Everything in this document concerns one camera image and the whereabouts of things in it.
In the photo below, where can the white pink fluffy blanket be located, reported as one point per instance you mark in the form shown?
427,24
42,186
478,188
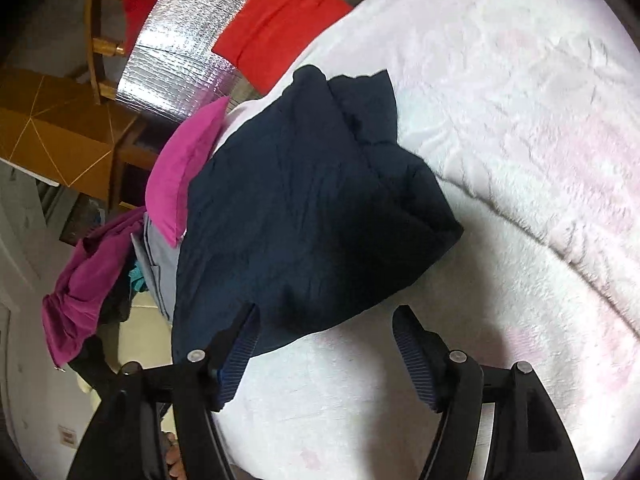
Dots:
500,110

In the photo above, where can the black garment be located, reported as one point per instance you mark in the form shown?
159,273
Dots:
95,360

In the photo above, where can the orange cabinet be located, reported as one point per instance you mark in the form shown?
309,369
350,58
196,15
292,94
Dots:
60,130

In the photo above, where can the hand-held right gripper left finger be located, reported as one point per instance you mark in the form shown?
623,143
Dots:
240,355

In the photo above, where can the navy blue jacket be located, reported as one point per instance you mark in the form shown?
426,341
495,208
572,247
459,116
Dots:
300,210

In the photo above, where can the folded red cloth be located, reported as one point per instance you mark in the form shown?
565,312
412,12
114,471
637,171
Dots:
275,25

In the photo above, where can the magenta cloth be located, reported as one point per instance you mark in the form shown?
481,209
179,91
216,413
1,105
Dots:
175,180

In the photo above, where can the wooden chair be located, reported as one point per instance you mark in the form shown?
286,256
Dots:
97,60

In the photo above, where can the beige mattress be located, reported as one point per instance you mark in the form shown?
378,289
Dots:
145,330

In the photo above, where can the grey garment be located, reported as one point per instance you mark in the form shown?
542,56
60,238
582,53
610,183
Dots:
160,270

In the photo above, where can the teal garment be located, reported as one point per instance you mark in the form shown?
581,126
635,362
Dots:
137,277

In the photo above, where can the purple garment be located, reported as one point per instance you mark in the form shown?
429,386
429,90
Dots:
85,285

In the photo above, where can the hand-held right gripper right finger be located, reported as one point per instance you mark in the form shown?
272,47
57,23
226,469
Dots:
412,355

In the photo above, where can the wall socket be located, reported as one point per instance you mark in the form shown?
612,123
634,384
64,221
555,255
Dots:
66,434

